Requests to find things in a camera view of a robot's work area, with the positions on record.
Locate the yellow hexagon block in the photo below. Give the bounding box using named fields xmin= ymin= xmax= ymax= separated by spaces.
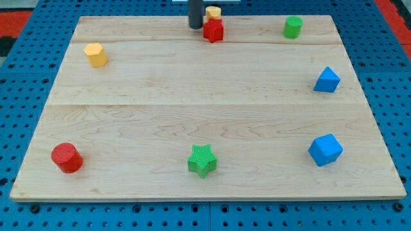
xmin=83 ymin=43 xmax=108 ymax=67

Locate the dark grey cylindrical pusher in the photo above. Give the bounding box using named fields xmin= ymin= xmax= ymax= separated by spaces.
xmin=188 ymin=0 xmax=204 ymax=30

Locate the blue triangle block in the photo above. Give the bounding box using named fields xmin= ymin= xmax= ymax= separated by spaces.
xmin=313 ymin=67 xmax=340 ymax=93

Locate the red cylinder block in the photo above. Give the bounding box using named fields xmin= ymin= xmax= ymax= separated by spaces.
xmin=51 ymin=142 xmax=83 ymax=173

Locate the wooden board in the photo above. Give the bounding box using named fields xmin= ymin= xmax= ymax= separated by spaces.
xmin=10 ymin=15 xmax=407 ymax=203

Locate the green cylinder block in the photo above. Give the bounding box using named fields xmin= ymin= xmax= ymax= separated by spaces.
xmin=283 ymin=15 xmax=304 ymax=39

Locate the red star block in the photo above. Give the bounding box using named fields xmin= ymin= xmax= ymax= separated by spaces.
xmin=203 ymin=19 xmax=224 ymax=43

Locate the blue cube block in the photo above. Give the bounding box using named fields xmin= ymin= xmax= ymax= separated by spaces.
xmin=308 ymin=133 xmax=344 ymax=166

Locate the green star block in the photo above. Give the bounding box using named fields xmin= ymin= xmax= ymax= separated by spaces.
xmin=188 ymin=144 xmax=217 ymax=178

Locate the yellow heart block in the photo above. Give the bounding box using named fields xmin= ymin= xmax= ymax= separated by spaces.
xmin=205 ymin=6 xmax=222 ymax=22

